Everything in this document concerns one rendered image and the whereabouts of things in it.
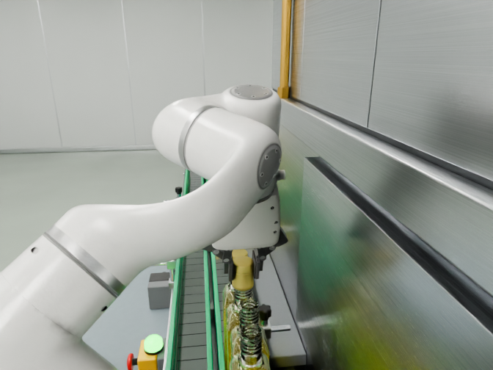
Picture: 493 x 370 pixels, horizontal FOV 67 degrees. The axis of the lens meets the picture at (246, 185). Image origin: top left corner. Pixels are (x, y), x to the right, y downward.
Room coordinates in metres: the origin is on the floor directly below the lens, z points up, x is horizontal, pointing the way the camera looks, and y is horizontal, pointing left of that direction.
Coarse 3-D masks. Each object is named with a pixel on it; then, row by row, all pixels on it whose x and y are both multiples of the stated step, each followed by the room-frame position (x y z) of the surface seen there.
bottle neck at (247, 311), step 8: (240, 304) 0.46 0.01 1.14; (248, 304) 0.47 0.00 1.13; (256, 304) 0.46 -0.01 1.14; (240, 312) 0.45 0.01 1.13; (248, 312) 0.44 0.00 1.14; (256, 312) 0.45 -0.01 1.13; (240, 320) 0.45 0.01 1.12; (248, 320) 0.44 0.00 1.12; (256, 320) 0.45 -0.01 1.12; (240, 328) 0.45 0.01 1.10
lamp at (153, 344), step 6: (150, 336) 0.71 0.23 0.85; (156, 336) 0.71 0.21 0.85; (144, 342) 0.71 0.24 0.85; (150, 342) 0.70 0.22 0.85; (156, 342) 0.70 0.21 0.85; (162, 342) 0.71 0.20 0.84; (144, 348) 0.70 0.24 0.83; (150, 348) 0.69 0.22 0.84; (156, 348) 0.69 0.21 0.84; (162, 348) 0.70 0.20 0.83; (150, 354) 0.69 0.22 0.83; (156, 354) 0.69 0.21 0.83
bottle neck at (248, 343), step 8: (248, 328) 0.41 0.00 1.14; (256, 328) 0.41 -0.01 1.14; (240, 336) 0.40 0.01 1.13; (248, 336) 0.39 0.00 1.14; (256, 336) 0.39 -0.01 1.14; (240, 344) 0.40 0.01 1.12; (248, 344) 0.39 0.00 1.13; (256, 344) 0.39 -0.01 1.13; (248, 352) 0.39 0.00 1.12; (256, 352) 0.39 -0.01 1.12; (248, 360) 0.39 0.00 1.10; (256, 360) 0.39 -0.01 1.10
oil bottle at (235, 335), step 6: (258, 324) 0.47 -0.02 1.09; (234, 330) 0.46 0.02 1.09; (264, 330) 0.47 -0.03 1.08; (234, 336) 0.45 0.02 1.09; (264, 336) 0.45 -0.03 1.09; (234, 342) 0.44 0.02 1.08; (264, 342) 0.44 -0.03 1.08; (234, 348) 0.44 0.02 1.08; (264, 348) 0.44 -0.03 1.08; (234, 354) 0.43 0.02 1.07
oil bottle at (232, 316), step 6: (228, 306) 0.53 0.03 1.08; (228, 312) 0.51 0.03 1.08; (234, 312) 0.50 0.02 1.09; (228, 318) 0.50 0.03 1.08; (234, 318) 0.49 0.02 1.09; (228, 324) 0.49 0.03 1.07; (234, 324) 0.49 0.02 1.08; (228, 330) 0.49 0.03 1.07; (228, 336) 0.49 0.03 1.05; (228, 342) 0.49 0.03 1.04; (228, 348) 0.49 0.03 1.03; (228, 354) 0.49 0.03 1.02; (228, 360) 0.49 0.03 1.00; (228, 366) 0.49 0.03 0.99
